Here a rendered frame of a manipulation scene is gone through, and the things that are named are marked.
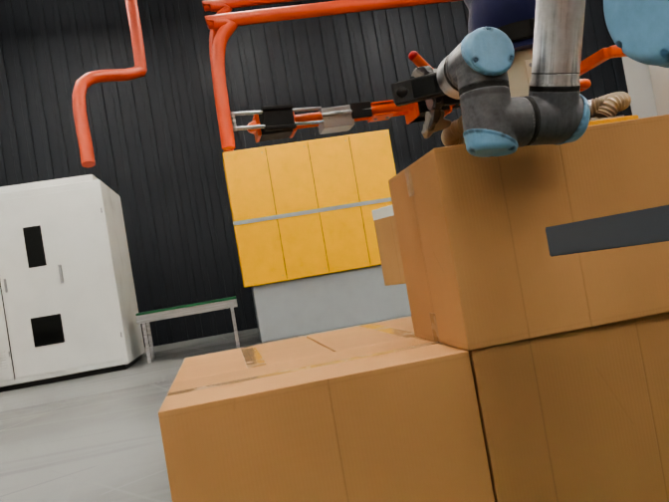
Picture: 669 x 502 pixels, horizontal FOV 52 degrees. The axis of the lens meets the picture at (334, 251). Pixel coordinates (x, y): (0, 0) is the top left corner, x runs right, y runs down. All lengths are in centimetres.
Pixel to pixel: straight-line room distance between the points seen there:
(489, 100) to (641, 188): 43
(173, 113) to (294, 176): 405
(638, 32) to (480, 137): 45
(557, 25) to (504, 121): 19
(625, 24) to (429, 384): 76
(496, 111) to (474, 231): 25
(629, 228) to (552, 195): 59
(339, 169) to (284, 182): 75
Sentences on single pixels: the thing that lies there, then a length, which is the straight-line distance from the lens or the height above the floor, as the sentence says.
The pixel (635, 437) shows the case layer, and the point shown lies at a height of 31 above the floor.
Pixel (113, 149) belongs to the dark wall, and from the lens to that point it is 1241.
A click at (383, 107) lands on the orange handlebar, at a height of 108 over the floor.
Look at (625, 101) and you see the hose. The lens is 168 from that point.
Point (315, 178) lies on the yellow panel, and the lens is 893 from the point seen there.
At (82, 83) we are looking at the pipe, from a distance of 938.
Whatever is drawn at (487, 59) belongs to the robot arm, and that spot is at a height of 106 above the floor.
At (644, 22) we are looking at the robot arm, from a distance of 86.
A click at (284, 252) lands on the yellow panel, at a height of 109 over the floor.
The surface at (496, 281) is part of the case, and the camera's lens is 138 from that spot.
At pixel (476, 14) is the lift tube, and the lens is 168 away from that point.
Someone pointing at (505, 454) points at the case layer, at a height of 33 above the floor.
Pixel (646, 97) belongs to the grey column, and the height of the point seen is 122.
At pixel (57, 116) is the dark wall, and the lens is 1267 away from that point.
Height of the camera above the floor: 74
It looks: 2 degrees up
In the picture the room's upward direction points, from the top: 10 degrees counter-clockwise
